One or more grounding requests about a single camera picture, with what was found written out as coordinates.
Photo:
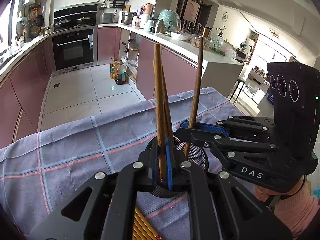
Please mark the dark soy sauce bottle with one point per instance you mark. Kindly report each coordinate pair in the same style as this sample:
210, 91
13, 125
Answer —
120, 76

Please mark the pink kettle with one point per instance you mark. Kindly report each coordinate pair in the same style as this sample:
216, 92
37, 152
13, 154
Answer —
148, 9

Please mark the bamboo chopstick six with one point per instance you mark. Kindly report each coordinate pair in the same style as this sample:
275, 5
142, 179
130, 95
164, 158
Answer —
145, 228

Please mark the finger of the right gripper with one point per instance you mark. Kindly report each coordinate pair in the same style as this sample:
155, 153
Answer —
219, 146
212, 126

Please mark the bamboo chopstick one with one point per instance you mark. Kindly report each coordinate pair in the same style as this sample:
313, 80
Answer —
160, 105

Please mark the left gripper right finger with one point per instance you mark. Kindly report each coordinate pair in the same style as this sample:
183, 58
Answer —
221, 208

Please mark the steel stock pot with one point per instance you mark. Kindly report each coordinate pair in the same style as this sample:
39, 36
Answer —
127, 17

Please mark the cooking oil bottle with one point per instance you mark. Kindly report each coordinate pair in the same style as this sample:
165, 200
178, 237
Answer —
113, 66

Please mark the bamboo chopstick eight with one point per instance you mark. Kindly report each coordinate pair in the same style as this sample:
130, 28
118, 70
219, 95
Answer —
135, 236

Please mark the bamboo chopstick seven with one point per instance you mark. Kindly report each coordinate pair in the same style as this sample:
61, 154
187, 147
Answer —
139, 230

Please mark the black bar stool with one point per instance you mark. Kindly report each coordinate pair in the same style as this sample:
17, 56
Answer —
238, 88

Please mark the bamboo chopstick two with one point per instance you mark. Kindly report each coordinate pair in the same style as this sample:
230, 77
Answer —
168, 124

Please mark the plastic bag on counter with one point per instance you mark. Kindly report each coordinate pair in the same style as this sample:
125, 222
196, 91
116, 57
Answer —
222, 47

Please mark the person right hand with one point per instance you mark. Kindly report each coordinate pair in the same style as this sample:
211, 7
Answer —
263, 194

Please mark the pink sleeve right forearm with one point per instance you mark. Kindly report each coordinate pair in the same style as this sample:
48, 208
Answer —
300, 213

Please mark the bamboo chopstick four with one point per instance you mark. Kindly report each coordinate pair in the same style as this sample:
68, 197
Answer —
197, 88

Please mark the white bowl on counter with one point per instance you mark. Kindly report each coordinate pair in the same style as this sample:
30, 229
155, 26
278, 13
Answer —
180, 36

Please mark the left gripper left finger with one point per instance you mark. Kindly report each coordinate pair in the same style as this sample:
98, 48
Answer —
104, 206

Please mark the bamboo chopstick three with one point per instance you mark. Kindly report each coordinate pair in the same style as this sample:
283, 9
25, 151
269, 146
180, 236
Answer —
162, 159

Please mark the silver toaster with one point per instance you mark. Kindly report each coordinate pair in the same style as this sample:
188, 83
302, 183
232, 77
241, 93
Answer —
106, 17

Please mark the black pot with lid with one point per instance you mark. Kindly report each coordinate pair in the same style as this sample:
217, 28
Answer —
84, 20

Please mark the bamboo chopstick five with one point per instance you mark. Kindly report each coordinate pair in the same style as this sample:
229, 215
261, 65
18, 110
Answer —
138, 212

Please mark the black mesh pen holder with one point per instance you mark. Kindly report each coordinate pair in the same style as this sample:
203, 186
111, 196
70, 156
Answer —
176, 161

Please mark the black wok with lid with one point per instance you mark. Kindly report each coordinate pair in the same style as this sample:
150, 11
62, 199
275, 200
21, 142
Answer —
62, 23

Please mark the black built-in oven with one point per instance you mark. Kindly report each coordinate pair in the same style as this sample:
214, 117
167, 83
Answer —
75, 48

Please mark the clear snack container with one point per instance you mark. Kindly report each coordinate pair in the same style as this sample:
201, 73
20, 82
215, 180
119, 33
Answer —
196, 40

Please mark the plaid grey tablecloth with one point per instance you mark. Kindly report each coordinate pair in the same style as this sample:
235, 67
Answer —
40, 171

